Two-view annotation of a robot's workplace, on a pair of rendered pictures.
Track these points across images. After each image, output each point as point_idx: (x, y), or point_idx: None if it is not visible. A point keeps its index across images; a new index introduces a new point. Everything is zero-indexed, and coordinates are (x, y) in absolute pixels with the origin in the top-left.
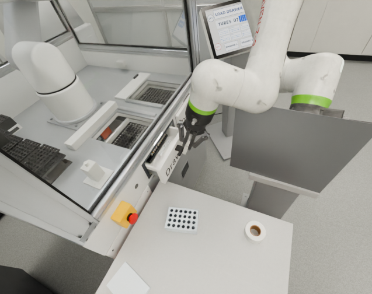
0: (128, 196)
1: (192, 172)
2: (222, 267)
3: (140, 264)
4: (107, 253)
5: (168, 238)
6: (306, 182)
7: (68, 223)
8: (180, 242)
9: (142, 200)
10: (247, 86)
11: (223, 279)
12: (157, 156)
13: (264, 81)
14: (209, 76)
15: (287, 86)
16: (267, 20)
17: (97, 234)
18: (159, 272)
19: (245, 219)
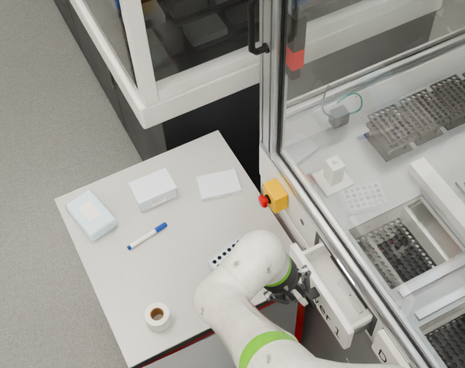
0: (293, 207)
1: None
2: (161, 266)
3: (228, 202)
4: (260, 177)
5: (229, 239)
6: None
7: (264, 127)
8: (214, 247)
9: (297, 237)
10: (217, 269)
11: (153, 260)
12: (340, 277)
13: (206, 285)
14: (247, 234)
15: None
16: (247, 308)
17: (266, 161)
18: (207, 214)
19: (177, 326)
